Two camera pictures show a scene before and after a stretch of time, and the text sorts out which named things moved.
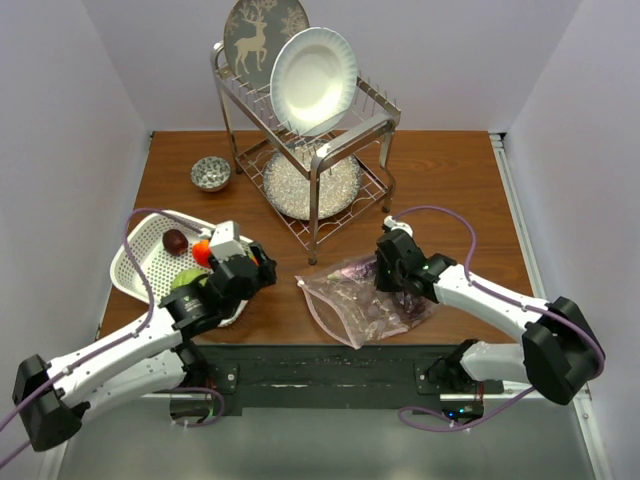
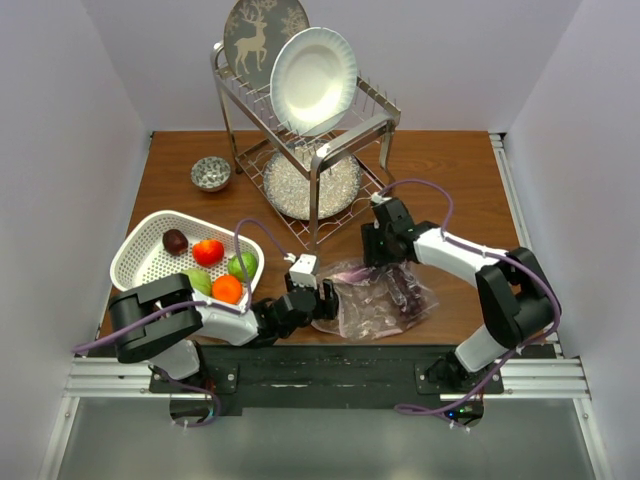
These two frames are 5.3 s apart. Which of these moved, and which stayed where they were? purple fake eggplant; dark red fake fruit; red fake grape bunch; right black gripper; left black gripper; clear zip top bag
Moved: right black gripper; left black gripper
Stayed: red fake grape bunch; dark red fake fruit; purple fake eggplant; clear zip top bag
